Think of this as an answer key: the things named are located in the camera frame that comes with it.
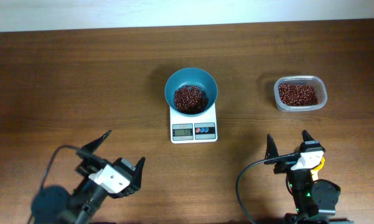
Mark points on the blue-grey bowl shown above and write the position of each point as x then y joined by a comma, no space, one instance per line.
191,76

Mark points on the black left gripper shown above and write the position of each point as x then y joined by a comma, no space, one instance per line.
124,165

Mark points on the clear plastic container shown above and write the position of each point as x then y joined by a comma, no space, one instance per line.
314,81

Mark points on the white digital kitchen scale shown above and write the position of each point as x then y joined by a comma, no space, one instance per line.
193,128

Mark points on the yellow plastic measuring scoop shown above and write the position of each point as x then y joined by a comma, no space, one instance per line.
315,170

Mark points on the scooped red beans portion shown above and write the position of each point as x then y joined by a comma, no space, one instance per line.
190,99

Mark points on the red adzuki beans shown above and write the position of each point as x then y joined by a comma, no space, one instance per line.
297,95

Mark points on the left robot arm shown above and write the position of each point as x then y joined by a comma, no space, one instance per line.
54,204

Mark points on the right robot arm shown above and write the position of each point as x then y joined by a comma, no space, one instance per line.
315,199

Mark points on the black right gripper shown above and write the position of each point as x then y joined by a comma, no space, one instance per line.
284,166

